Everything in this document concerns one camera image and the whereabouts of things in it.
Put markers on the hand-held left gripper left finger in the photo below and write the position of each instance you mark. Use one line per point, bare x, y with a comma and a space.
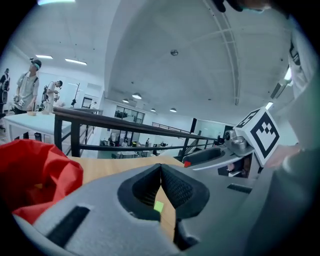
107, 200

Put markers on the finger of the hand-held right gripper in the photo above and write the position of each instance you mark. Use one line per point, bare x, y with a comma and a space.
202, 155
225, 161

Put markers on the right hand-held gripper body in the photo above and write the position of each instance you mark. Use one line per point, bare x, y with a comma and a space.
262, 132

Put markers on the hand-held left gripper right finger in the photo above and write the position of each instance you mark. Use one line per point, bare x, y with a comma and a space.
212, 200

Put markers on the red toy block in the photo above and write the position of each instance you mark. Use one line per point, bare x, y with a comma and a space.
187, 164

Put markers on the green toy block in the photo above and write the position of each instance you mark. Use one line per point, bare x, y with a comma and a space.
158, 206

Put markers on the red fabric container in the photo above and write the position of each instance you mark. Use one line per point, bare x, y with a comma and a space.
32, 175

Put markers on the person's right forearm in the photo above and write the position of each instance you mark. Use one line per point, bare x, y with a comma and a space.
285, 155

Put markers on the round ceiling lamp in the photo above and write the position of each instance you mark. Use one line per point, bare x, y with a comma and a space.
125, 101
153, 110
173, 110
136, 96

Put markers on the black metal railing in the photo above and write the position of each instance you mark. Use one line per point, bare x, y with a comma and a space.
112, 125

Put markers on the white ceiling track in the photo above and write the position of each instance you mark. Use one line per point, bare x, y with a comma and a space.
231, 50

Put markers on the white table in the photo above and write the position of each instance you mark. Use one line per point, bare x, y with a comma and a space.
35, 122

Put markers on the ceiling smoke detector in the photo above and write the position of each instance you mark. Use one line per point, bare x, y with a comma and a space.
174, 52

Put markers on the black coat rack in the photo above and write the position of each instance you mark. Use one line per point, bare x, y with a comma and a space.
75, 93

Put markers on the long ceiling light panel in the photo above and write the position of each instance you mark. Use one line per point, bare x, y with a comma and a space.
44, 57
75, 61

